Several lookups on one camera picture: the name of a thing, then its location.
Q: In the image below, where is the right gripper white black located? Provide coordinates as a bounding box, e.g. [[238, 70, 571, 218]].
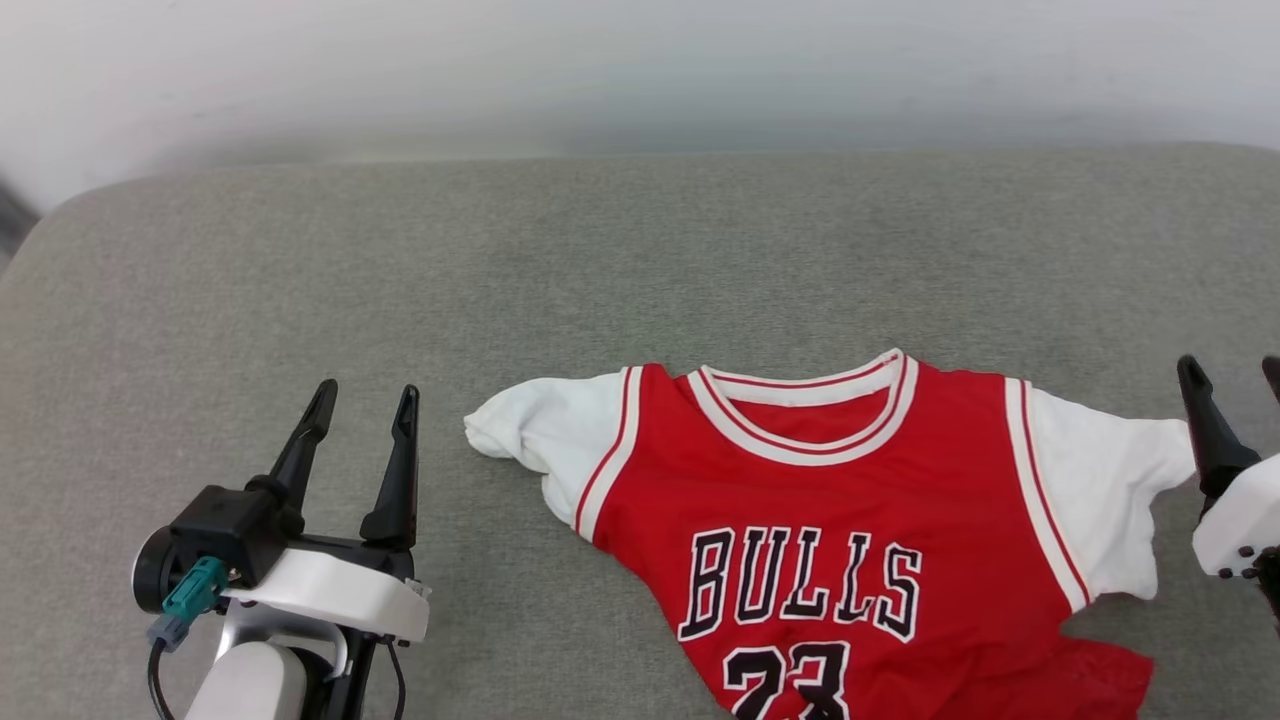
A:
[[1176, 354, 1280, 633]]

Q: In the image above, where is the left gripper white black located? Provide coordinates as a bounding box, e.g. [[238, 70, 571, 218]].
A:
[[222, 378, 432, 720]]

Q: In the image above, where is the red Bulls basketball jersey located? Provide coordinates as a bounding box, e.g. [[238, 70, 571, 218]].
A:
[[464, 347, 1199, 720]]

